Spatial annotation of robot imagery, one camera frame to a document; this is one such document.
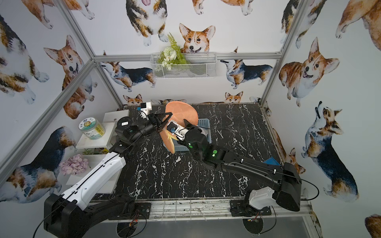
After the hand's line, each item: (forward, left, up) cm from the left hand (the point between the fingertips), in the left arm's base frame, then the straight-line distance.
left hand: (170, 111), depth 66 cm
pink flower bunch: (-18, +41, -13) cm, 47 cm away
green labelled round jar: (-3, +38, -8) cm, 39 cm away
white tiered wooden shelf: (+15, +43, -24) cm, 52 cm away
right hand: (0, -8, -4) cm, 9 cm away
